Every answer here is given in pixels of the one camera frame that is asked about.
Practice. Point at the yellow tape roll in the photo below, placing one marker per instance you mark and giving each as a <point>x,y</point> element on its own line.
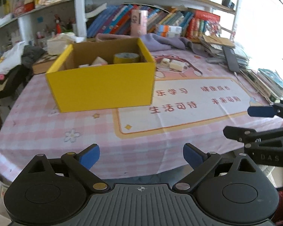
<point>126,58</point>

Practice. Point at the cream cloth bundle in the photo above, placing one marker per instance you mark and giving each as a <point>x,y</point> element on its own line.
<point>61,42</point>

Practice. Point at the purple-grey cloth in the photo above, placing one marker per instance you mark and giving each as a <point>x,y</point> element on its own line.
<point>165,42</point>

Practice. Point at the yellow cardboard box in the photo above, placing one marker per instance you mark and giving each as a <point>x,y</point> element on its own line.
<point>101,87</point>

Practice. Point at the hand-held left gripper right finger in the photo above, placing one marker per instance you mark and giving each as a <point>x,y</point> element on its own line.
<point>193,156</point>

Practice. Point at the red book box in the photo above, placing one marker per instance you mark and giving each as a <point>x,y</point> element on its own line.
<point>206,16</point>

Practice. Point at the grey flat case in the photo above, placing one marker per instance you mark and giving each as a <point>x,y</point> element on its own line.
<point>215,60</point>

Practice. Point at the row of colourful books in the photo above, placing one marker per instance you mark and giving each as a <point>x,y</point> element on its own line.
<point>113,20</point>

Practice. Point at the pink plush cloth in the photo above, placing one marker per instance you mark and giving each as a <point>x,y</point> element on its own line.
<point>113,36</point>

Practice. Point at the brown paper envelopes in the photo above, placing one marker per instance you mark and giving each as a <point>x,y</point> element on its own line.
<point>218,40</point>

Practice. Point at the pink checked printed tablecloth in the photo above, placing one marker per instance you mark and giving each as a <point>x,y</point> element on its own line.
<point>85,127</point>

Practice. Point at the small white item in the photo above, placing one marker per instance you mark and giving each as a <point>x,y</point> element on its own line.
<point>83,66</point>

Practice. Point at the stack of thick books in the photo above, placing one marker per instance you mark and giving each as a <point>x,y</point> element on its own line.
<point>266,87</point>

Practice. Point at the orange blue white box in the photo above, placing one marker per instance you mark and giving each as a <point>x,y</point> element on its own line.
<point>167,34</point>
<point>168,28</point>

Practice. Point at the pile of loose papers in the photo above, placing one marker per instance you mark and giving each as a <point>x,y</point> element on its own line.
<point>212,49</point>

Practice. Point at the blue cover book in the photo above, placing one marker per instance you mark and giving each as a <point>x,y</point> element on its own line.
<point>273,78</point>

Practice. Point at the white plastic bag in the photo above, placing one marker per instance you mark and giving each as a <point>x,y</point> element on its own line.
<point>7,58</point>

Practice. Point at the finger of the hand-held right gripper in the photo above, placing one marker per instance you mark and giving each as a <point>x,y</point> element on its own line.
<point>235,131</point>
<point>260,111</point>

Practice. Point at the black smartphone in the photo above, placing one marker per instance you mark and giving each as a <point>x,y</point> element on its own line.
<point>231,58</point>

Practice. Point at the dark grey garment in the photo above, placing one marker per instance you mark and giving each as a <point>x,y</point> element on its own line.
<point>33,56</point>

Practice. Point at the small black device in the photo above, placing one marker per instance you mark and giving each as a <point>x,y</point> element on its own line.
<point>228,2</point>

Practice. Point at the pink carton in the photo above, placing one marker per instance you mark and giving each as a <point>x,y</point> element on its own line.
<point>139,22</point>

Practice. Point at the small white box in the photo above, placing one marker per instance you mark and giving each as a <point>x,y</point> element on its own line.
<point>165,62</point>

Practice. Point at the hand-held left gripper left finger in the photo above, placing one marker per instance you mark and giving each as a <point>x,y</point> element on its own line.
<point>90,156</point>

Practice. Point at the white bookshelf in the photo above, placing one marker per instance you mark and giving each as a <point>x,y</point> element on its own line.
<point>80,7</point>

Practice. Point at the cream eraser block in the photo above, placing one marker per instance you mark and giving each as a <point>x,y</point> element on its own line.
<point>176,66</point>

